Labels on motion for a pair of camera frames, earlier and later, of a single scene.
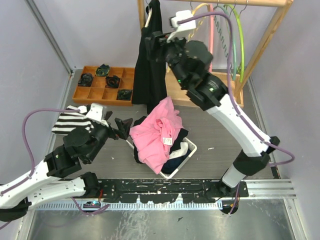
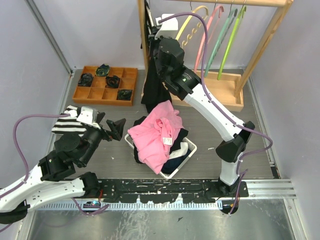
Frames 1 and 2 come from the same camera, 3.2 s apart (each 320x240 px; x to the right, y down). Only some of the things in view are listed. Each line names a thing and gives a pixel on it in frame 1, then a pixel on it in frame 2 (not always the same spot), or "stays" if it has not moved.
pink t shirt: [151, 138] stays
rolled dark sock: [103, 70] stays
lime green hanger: [242, 66] → [240, 17]
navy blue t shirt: [171, 165] stays
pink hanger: [211, 37] → [220, 9]
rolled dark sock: [112, 81] stays
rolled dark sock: [124, 94] stays
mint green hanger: [234, 42] → [232, 14]
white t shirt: [179, 152] stays
